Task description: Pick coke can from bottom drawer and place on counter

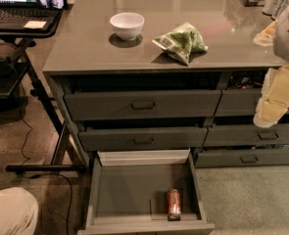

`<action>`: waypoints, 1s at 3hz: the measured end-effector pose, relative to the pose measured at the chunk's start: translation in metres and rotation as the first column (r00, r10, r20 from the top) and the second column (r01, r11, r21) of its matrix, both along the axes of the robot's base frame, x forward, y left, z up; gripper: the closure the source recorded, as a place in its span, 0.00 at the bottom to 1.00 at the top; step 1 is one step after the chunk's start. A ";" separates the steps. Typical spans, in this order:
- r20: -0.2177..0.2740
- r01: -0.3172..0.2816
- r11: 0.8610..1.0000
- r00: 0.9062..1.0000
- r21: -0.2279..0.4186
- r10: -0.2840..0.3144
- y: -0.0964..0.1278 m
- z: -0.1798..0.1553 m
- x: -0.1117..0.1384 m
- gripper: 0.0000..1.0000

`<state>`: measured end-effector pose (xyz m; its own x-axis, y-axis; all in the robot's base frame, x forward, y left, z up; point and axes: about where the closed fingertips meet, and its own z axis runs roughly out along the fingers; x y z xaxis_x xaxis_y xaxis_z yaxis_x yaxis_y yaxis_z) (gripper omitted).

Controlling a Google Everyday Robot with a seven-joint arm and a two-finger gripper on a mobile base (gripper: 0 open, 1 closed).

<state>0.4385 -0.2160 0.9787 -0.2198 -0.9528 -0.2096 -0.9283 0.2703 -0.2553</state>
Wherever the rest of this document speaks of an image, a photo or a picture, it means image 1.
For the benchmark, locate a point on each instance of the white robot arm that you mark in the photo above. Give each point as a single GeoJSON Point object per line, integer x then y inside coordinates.
{"type": "Point", "coordinates": [281, 37]}

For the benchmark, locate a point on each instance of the grey drawer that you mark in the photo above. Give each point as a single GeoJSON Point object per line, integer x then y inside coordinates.
{"type": "Point", "coordinates": [244, 135]}
{"type": "Point", "coordinates": [238, 102]}
{"type": "Point", "coordinates": [142, 104]}
{"type": "Point", "coordinates": [159, 138]}
{"type": "Point", "coordinates": [247, 157]}

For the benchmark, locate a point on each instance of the person's beige trouser knee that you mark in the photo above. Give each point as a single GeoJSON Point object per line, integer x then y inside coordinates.
{"type": "Point", "coordinates": [18, 212]}

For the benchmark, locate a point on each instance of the top left grey drawer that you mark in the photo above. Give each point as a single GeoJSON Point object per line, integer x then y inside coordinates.
{"type": "Point", "coordinates": [142, 104]}

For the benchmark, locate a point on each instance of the grey drawer cabinet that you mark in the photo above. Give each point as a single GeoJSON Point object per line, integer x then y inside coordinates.
{"type": "Point", "coordinates": [89, 57]}

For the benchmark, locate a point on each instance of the middle left grey drawer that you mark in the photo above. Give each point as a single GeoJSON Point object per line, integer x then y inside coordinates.
{"type": "Point", "coordinates": [159, 138]}

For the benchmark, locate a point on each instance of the middle right grey drawer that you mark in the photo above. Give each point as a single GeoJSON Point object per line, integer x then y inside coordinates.
{"type": "Point", "coordinates": [244, 135]}

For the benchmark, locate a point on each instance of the open bottom left drawer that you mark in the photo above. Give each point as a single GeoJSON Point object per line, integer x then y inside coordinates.
{"type": "Point", "coordinates": [128, 195]}

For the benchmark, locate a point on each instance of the black laptop stand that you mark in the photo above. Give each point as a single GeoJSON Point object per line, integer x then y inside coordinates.
{"type": "Point", "coordinates": [62, 158]}

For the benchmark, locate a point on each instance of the black smartphone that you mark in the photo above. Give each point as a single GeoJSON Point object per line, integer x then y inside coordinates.
{"type": "Point", "coordinates": [52, 4]}

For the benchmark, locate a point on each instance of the bottom right grey drawer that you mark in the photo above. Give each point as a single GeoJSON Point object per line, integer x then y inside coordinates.
{"type": "Point", "coordinates": [247, 157]}

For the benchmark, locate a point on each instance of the clear plastic snack wrapper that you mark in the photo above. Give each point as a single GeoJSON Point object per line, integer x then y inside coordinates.
{"type": "Point", "coordinates": [265, 37]}

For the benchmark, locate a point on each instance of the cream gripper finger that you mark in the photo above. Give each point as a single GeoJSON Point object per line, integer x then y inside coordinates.
{"type": "Point", "coordinates": [274, 102]}

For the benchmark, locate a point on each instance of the top right grey drawer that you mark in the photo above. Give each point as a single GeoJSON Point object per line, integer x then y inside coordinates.
{"type": "Point", "coordinates": [238, 102]}

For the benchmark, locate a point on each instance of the black laptop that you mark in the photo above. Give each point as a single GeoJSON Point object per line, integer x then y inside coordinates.
{"type": "Point", "coordinates": [23, 15]}

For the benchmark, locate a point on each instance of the white ceramic bowl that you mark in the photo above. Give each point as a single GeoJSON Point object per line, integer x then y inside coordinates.
{"type": "Point", "coordinates": [127, 26]}

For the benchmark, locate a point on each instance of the green chip bag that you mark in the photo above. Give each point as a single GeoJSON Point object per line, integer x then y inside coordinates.
{"type": "Point", "coordinates": [182, 42]}

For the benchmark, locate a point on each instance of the red coke can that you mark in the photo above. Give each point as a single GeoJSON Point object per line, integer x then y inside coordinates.
{"type": "Point", "coordinates": [174, 205]}

